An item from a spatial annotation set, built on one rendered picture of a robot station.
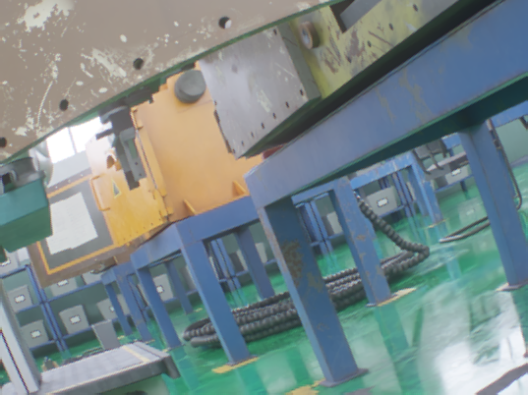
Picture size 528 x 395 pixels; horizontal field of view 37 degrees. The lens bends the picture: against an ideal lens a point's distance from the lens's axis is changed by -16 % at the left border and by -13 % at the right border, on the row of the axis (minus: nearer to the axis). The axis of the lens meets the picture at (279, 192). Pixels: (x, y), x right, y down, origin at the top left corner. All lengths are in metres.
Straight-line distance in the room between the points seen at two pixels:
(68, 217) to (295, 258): 3.13
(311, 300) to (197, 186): 1.66
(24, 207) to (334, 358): 1.11
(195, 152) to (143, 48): 3.07
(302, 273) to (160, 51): 1.53
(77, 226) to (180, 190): 1.54
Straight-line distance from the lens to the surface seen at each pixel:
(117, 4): 0.92
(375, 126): 1.52
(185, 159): 3.94
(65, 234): 5.35
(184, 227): 3.58
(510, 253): 2.63
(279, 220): 2.35
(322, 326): 2.37
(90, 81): 0.92
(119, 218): 4.24
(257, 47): 1.77
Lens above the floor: 0.48
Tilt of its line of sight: 2 degrees up
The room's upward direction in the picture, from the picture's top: 22 degrees counter-clockwise
